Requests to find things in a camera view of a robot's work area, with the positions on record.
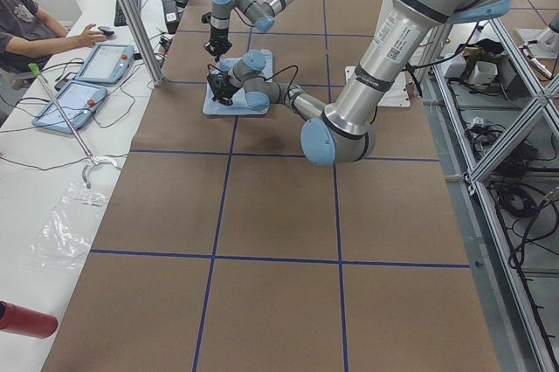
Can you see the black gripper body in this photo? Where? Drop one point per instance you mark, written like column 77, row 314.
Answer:
column 225, row 92
column 217, row 34

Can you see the light blue shirt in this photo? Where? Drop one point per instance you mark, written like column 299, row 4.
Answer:
column 242, row 103

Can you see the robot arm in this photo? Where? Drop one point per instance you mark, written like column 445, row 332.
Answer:
column 262, row 15
column 341, row 131

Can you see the upper blue teach pendant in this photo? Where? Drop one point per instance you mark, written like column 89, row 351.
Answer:
column 106, row 64

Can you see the blue teach pendant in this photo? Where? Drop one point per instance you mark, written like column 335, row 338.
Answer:
column 79, row 100
column 106, row 64

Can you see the black computer mouse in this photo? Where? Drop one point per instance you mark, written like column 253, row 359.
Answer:
column 108, row 32

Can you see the lower blue teach pendant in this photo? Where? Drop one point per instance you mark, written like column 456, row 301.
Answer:
column 79, row 100

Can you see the metal reacher stick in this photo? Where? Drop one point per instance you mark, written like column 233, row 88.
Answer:
column 93, row 160

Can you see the seated person grey shirt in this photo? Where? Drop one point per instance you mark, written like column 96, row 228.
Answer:
column 29, row 34

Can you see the clear plastic bag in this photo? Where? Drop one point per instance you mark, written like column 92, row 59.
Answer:
column 65, row 240

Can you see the red cylinder bottle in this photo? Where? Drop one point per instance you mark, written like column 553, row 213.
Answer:
column 24, row 321

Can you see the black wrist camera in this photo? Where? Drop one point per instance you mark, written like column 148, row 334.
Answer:
column 206, row 18
column 216, row 77

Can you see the aluminium frame post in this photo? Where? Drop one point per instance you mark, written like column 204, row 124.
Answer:
column 140, row 36

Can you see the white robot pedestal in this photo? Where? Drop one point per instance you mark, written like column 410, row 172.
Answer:
column 393, row 92

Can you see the aluminium frame rack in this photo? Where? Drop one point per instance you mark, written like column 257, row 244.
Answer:
column 495, row 96

